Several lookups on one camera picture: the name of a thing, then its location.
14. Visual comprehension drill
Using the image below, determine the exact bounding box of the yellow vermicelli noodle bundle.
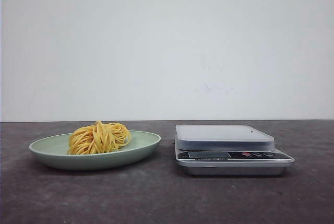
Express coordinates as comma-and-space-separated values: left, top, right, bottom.
67, 121, 131, 155

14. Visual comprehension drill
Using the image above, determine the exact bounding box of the silver digital kitchen scale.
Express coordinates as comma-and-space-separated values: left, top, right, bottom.
174, 125, 295, 176

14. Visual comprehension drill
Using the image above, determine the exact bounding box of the light green shallow plate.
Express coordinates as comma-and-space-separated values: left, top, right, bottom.
29, 131, 161, 171

